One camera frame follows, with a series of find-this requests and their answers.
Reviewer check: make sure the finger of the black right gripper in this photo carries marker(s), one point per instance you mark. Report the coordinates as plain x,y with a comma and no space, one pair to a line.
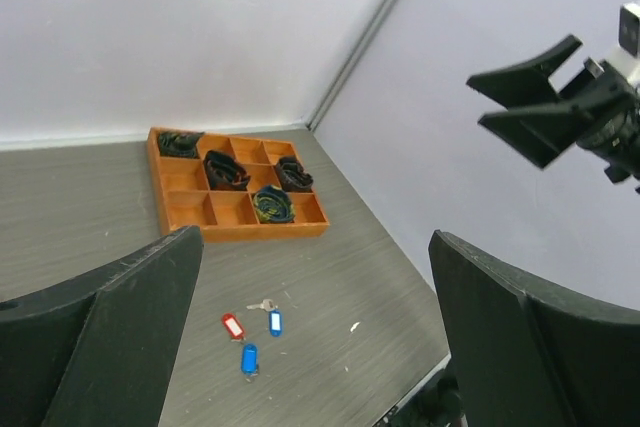
526,83
542,132

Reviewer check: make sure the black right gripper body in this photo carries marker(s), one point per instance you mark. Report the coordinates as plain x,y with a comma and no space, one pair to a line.
602,116

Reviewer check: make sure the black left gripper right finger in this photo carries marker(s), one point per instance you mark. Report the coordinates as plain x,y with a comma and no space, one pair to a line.
529,352

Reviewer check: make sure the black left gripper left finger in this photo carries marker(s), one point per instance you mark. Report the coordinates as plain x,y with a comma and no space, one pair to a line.
99,349

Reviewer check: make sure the silver key with blue tag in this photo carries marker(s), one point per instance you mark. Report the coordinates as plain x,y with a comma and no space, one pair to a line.
250,361

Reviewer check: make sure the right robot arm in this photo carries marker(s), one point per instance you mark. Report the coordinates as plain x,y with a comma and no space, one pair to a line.
621,165

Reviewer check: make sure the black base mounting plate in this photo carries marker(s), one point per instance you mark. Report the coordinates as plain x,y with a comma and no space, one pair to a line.
434,401

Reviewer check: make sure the red plastic key tag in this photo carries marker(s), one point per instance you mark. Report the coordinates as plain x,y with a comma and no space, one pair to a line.
234,328

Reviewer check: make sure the blue plastic key tag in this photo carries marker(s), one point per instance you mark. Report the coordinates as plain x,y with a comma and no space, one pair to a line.
275,324

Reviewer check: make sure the orange wooden compartment tray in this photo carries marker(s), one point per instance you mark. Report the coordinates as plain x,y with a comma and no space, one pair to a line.
184,198

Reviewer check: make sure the black rolled belt middle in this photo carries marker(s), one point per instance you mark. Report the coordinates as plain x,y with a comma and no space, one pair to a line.
223,172

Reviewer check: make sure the black rolled belt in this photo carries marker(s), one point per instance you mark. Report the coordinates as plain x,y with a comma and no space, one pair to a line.
292,175
178,144
223,172

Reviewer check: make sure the black rolled belt back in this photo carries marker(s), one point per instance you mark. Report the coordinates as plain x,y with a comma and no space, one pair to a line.
178,144

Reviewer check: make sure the blue yellow rolled belt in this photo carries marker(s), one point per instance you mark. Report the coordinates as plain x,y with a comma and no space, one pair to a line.
272,205

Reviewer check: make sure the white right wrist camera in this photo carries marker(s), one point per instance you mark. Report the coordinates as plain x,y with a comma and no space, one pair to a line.
629,44

